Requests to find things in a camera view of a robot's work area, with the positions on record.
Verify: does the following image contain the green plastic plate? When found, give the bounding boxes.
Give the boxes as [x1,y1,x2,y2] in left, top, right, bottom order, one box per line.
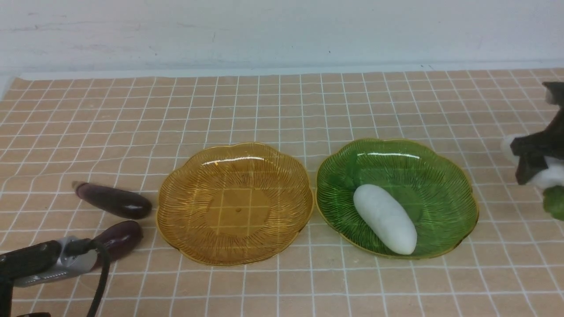
[316,138,479,260]

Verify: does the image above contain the short dark purple eggplant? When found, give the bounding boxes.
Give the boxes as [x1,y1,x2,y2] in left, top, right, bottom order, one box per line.
[72,181,152,220]

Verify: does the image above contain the checkered orange tablecloth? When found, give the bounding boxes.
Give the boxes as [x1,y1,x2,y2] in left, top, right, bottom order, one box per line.
[0,69,564,317]

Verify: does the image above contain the black camera cable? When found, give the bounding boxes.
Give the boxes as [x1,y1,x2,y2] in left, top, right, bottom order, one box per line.
[66,238,111,317]

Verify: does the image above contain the long purple eggplant green stem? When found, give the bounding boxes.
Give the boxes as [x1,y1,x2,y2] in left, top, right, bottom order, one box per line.
[93,220,144,263]

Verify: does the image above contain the white radish with leaves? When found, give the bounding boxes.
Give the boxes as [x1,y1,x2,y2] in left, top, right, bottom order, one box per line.
[353,184,418,255]

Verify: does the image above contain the amber plastic plate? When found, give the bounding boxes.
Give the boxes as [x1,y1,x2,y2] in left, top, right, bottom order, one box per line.
[156,142,315,267]

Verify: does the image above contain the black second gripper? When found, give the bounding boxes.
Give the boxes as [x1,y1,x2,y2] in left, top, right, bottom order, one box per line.
[510,81,564,161]

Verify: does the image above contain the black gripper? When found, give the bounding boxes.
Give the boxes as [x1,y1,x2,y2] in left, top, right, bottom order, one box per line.
[0,240,62,280]

